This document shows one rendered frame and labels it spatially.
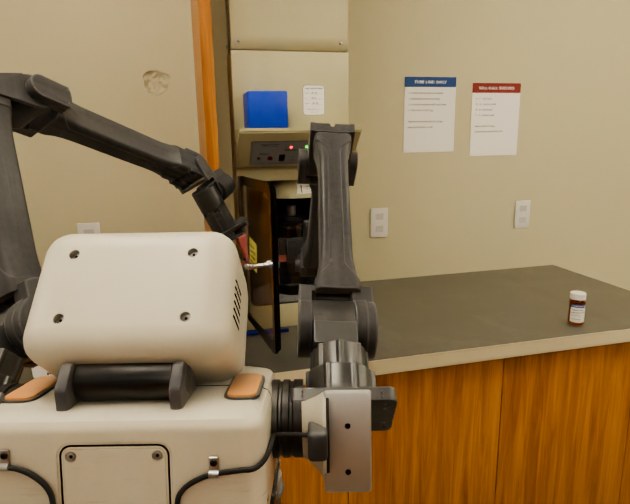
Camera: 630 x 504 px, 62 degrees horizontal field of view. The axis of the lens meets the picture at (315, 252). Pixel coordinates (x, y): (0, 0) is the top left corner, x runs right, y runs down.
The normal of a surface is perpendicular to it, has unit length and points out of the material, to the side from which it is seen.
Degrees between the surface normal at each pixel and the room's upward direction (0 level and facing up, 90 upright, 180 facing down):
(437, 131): 90
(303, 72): 90
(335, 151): 43
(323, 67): 90
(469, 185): 90
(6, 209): 63
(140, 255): 48
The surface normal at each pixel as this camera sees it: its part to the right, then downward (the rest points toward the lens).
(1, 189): 0.80, -0.37
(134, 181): 0.25, 0.21
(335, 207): 0.07, -0.57
